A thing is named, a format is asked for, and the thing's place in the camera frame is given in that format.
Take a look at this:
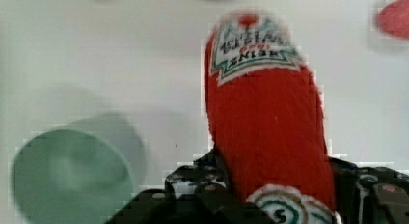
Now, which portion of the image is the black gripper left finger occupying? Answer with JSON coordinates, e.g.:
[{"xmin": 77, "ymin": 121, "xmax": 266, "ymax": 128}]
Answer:
[{"xmin": 105, "ymin": 150, "xmax": 276, "ymax": 224}]

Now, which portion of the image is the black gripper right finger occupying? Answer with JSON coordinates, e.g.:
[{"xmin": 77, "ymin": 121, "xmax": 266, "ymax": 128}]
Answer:
[{"xmin": 330, "ymin": 158, "xmax": 409, "ymax": 224}]

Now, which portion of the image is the red plush ketchup bottle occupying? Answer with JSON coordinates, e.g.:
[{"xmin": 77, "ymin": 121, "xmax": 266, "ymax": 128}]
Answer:
[{"xmin": 204, "ymin": 10, "xmax": 337, "ymax": 224}]

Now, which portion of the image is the green mug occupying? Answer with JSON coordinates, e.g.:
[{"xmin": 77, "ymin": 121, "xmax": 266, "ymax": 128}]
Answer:
[{"xmin": 11, "ymin": 114, "xmax": 146, "ymax": 224}]

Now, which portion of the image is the red toy fruit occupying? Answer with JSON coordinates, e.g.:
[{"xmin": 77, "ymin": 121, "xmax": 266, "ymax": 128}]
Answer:
[{"xmin": 376, "ymin": 0, "xmax": 409, "ymax": 40}]

